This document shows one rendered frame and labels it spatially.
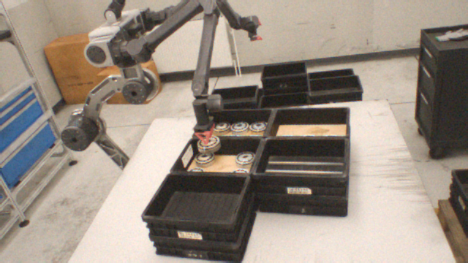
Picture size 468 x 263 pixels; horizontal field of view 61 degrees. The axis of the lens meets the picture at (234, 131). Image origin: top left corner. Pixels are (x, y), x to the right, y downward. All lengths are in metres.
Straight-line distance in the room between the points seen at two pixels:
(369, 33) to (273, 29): 1.13
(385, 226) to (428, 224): 0.17
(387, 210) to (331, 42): 3.41
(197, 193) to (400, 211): 0.90
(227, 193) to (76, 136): 1.11
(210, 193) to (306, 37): 3.43
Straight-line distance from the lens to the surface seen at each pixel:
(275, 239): 1.76
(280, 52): 5.06
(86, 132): 2.55
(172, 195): 1.90
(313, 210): 1.81
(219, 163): 2.03
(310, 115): 2.20
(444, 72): 3.02
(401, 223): 1.83
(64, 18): 5.70
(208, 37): 1.79
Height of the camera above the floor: 1.97
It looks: 30 degrees down
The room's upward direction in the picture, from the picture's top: 11 degrees counter-clockwise
